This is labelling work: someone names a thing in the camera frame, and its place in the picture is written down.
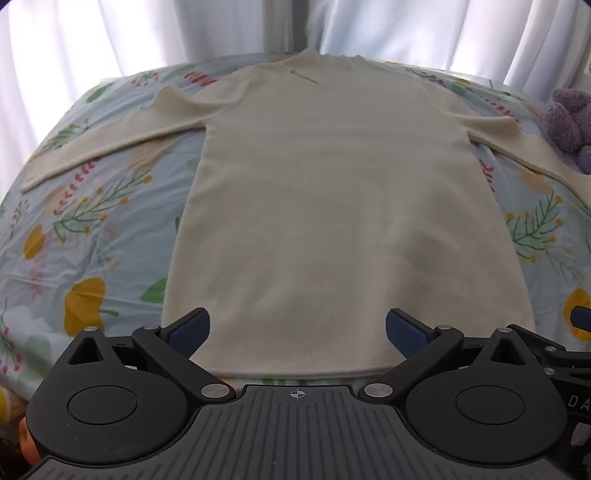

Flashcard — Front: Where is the cream knit sweater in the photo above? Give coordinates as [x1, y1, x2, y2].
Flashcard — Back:
[21, 47, 591, 379]

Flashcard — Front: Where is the floral bed sheet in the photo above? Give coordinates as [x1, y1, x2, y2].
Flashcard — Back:
[0, 55, 591, 462]

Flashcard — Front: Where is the purple plush toy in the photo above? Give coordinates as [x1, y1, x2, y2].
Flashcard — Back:
[544, 87, 591, 175]

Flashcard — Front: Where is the white curtain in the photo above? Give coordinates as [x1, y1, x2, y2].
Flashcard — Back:
[0, 0, 591, 185]

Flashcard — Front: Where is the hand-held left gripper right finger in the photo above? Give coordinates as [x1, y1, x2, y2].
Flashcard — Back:
[360, 308, 533, 406]

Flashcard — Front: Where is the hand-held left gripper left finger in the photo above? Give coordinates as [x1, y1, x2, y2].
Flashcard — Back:
[68, 307, 236, 406]

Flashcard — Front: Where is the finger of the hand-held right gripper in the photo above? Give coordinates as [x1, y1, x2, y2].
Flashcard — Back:
[508, 305, 591, 370]

